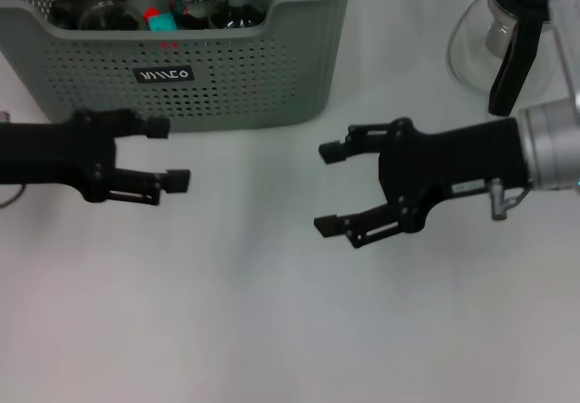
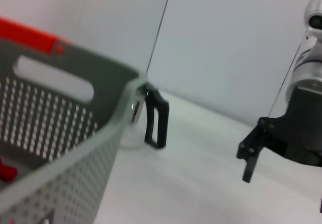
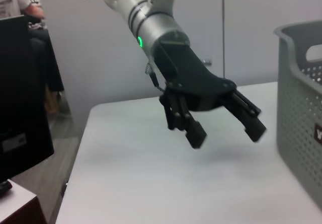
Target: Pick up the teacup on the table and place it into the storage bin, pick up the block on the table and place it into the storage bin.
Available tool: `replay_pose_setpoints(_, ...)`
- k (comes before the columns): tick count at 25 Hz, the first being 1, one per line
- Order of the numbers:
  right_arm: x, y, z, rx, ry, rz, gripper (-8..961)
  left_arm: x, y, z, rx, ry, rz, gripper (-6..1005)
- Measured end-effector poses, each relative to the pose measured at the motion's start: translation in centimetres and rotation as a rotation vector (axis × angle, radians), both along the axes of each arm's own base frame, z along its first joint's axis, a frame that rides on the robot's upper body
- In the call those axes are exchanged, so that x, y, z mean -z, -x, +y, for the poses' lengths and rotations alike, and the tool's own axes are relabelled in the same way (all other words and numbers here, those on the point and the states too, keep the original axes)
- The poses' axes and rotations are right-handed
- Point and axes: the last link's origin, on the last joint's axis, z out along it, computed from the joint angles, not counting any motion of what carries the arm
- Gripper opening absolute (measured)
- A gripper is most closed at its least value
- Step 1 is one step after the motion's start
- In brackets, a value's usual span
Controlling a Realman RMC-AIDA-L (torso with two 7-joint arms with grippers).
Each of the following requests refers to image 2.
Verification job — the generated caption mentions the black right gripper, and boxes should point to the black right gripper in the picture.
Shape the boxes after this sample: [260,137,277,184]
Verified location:
[235,85,322,213]

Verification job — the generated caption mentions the dark red brick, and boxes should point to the dark red brick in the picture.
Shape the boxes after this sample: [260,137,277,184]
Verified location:
[0,157,18,182]

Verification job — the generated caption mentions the grey-green perforated storage bin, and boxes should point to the grey-green perforated storage bin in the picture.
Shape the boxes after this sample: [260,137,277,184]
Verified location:
[0,36,146,224]

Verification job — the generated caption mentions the glass pitcher black handle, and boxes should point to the glass pitcher black handle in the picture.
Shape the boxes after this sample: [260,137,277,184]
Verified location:
[120,82,170,150]

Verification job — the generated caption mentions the orange bin handle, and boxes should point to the orange bin handle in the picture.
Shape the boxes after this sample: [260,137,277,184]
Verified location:
[0,16,71,55]

